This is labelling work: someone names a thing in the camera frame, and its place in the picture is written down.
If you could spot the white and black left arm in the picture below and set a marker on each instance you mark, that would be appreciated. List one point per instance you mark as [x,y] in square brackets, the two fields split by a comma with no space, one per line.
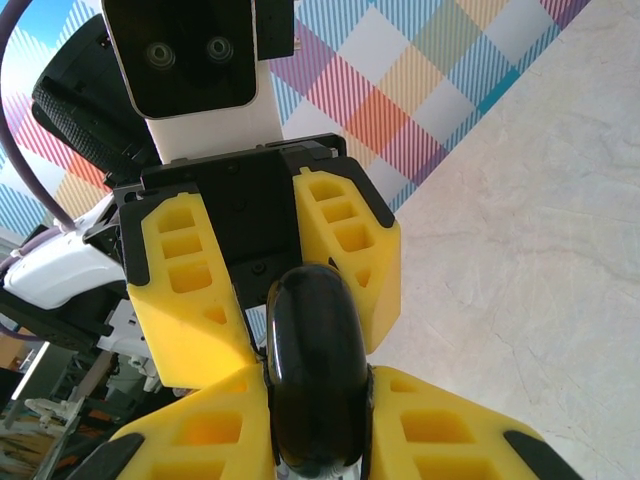
[50,270]

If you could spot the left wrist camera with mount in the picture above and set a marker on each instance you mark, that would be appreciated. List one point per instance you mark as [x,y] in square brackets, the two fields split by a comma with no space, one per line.
[190,50]

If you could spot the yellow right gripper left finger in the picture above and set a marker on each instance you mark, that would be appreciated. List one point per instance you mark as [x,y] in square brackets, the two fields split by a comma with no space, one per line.
[200,430]

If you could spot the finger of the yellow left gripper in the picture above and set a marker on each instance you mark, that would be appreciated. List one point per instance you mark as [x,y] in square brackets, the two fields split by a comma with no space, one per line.
[345,235]
[180,310]

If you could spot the background metal shelving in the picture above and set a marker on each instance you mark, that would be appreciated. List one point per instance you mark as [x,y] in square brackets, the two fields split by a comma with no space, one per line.
[50,415]

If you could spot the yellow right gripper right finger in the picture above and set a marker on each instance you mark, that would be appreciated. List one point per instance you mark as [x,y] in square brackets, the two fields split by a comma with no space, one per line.
[440,435]

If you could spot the black glossy charging case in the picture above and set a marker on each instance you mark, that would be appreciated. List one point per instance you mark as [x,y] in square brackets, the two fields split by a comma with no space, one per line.
[320,360]

